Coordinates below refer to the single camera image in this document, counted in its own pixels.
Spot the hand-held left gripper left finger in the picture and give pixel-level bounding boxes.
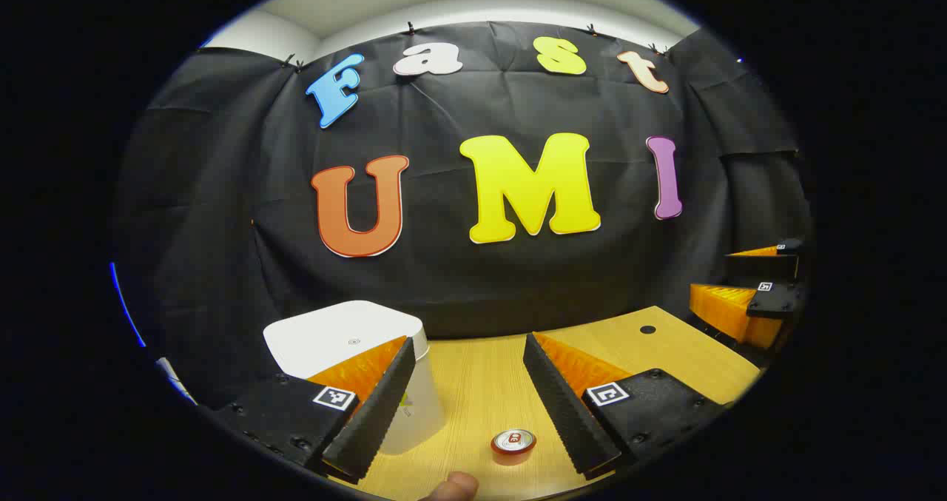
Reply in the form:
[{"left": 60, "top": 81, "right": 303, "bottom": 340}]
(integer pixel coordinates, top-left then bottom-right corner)
[{"left": 211, "top": 334, "right": 417, "bottom": 485}]

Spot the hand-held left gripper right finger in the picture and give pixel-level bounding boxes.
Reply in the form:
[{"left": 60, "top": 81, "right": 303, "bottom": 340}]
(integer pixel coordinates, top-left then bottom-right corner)
[{"left": 522, "top": 331, "right": 733, "bottom": 481}]

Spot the red pop can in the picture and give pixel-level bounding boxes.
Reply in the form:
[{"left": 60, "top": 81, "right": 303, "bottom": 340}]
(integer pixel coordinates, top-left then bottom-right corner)
[{"left": 491, "top": 428, "right": 537, "bottom": 465}]

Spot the white desktop garbage bin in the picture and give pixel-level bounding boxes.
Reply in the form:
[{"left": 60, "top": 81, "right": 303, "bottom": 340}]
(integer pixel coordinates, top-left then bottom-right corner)
[{"left": 263, "top": 300, "right": 447, "bottom": 456}]

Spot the wooden desktop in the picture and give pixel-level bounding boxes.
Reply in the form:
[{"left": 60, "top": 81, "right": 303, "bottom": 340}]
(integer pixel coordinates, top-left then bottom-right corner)
[{"left": 326, "top": 306, "right": 763, "bottom": 501}]

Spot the black backdrop cloth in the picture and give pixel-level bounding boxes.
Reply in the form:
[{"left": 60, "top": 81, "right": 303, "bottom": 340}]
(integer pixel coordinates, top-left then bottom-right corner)
[{"left": 115, "top": 20, "right": 815, "bottom": 413}]

